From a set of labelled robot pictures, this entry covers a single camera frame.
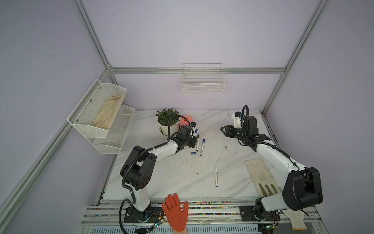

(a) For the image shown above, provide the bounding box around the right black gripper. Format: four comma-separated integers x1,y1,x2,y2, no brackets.
220,125,247,141

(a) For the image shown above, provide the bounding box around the white marker black tip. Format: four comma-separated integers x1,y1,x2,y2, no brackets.
196,134,200,152

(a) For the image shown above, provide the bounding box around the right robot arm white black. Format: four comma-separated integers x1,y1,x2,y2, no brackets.
221,112,323,221

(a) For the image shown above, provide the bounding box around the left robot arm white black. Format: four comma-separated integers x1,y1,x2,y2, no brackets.
120,122,197,212

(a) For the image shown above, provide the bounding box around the pink watering can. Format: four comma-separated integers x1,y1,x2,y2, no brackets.
179,116,193,127

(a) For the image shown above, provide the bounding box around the potted green plant white pot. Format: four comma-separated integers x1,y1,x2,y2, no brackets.
156,108,180,136

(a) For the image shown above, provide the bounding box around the beige green work glove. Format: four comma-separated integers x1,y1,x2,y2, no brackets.
245,159,281,198

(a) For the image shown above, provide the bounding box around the orange rubber glove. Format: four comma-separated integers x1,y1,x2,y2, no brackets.
162,193,189,234

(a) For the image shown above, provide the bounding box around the white lower mesh shelf bin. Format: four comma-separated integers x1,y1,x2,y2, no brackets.
93,105,135,155

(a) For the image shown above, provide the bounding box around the white mesh shelf bin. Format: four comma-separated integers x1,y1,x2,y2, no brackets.
93,105,135,155
67,80,127,138

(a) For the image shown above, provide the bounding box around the white upper mesh shelf bin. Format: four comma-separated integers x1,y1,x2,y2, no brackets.
67,80,127,138

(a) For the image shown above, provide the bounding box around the white knit glove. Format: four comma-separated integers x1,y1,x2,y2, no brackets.
282,209,307,231

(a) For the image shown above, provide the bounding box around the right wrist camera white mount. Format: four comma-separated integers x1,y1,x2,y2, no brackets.
232,112,243,128

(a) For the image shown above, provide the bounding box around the right black cable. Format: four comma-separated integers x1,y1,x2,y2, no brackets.
241,105,250,138

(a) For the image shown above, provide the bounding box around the white wire wall basket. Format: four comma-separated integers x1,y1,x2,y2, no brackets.
182,63,226,95

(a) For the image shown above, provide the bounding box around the left black corrugated cable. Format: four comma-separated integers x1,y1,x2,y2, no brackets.
118,114,193,234

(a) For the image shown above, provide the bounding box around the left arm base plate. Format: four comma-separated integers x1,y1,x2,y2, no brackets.
123,206,164,223

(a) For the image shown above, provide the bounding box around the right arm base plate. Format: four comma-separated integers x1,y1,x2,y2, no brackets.
239,206,280,222

